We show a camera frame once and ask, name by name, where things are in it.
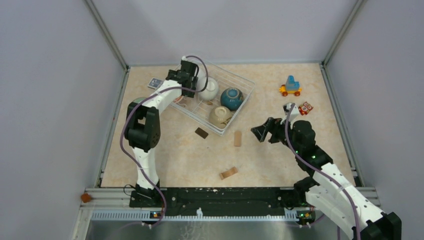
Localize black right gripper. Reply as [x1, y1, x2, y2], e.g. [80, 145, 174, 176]
[251, 115, 302, 154]

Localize large white bowl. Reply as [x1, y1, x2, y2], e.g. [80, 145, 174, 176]
[196, 77, 219, 101]

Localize white orange pattern bowl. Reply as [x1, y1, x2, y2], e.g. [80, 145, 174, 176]
[173, 96, 184, 104]

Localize light green celadon bowl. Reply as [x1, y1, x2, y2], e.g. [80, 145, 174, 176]
[133, 97, 146, 104]

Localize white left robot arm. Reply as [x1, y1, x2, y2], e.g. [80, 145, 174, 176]
[120, 60, 200, 207]

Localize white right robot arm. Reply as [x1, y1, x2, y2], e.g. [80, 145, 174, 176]
[251, 117, 402, 240]

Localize small white bowl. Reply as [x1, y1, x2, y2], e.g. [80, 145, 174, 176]
[197, 67, 206, 85]

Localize light wooden block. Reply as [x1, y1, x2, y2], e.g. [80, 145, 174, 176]
[233, 130, 242, 147]

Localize blue playing card box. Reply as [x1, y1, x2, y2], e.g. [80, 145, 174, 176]
[147, 77, 164, 90]

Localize dark teal bowl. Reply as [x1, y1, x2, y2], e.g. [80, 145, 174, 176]
[220, 87, 245, 111]

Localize beige flower pattern bowl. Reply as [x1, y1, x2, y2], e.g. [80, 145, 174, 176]
[208, 106, 233, 129]

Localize colourful toy block car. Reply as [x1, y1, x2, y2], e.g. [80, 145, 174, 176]
[279, 75, 302, 97]

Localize dark brown block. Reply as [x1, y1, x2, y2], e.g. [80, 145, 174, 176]
[194, 127, 209, 139]

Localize arched wooden block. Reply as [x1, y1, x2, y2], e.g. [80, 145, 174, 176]
[219, 166, 238, 180]

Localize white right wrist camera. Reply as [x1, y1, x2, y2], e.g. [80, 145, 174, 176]
[281, 102, 300, 125]

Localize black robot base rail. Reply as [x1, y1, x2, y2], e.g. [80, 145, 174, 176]
[129, 187, 310, 217]

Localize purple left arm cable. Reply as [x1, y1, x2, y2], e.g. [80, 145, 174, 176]
[119, 54, 210, 229]

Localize orange block on frame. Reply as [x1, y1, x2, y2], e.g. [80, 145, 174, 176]
[80, 192, 92, 203]

